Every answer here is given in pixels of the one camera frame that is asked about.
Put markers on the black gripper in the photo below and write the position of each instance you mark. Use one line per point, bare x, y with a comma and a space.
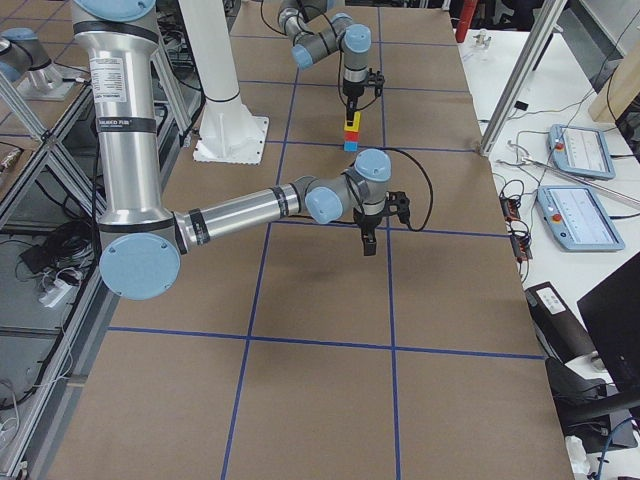
350, 92
366, 220

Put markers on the yellow wooden cube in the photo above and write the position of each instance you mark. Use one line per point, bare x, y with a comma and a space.
352, 128

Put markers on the red wooden cube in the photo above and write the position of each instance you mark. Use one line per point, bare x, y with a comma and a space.
351, 136

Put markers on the blue wooden cube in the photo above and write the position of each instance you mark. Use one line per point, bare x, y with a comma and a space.
350, 146

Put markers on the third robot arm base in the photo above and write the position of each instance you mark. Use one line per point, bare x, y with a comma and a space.
24, 59

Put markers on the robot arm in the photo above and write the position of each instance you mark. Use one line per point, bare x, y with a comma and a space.
142, 241
314, 37

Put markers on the small black square pad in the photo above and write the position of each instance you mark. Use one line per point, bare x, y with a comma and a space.
522, 106

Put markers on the metal rod tool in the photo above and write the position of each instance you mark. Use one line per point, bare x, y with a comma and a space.
613, 194

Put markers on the near teach pendant tablet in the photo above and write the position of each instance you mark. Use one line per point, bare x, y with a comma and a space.
577, 219

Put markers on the teach pendant tablet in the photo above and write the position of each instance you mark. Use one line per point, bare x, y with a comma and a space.
577, 219
581, 151

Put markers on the black box with label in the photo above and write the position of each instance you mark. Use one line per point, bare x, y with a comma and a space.
558, 328

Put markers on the far teach pendant tablet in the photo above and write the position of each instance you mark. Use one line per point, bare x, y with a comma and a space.
581, 151

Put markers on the black computer monitor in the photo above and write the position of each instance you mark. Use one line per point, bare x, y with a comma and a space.
610, 312

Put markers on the white power strip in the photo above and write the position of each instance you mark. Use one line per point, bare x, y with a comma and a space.
55, 293

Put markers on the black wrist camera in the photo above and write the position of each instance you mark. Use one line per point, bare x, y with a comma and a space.
398, 204
376, 81

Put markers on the white metal mount base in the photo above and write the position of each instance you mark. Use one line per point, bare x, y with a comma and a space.
229, 133

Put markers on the circuit board with wires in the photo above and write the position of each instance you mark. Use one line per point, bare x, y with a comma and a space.
519, 232

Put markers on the white mount column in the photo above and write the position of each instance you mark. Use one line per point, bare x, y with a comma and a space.
208, 35

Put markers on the aluminium frame post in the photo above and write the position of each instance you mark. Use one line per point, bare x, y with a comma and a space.
532, 50

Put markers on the aluminium truss frame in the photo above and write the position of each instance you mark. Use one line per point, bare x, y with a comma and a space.
39, 344

